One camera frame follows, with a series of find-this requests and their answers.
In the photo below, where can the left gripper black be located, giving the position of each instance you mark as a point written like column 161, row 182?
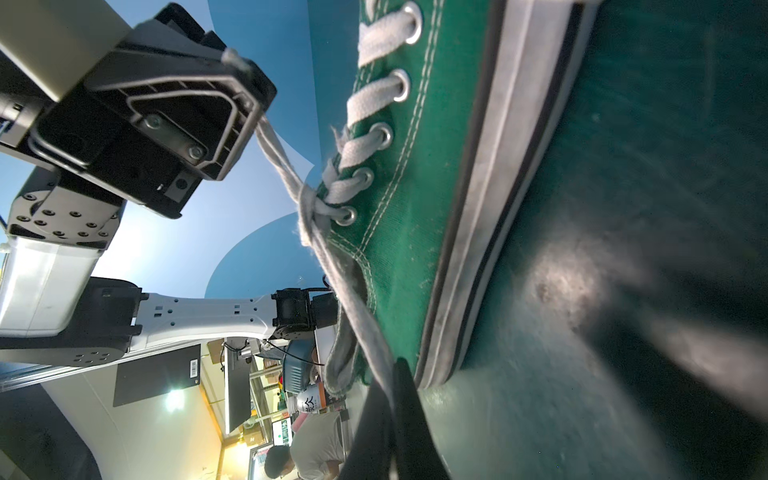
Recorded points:
column 168, row 107

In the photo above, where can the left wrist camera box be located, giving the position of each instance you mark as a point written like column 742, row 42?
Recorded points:
column 56, row 43

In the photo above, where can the dark monitor screen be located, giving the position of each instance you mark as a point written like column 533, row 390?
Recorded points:
column 237, row 390

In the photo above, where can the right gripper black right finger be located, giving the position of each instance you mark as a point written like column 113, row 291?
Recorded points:
column 416, row 457

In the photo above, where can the person in grey shirt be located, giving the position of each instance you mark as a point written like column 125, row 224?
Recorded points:
column 316, row 451

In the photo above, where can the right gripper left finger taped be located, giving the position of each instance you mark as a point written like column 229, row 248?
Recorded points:
column 372, row 453

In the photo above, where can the green canvas sneaker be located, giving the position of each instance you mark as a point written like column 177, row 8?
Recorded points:
column 489, row 83

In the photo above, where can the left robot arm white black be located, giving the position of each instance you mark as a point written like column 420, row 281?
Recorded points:
column 55, row 311

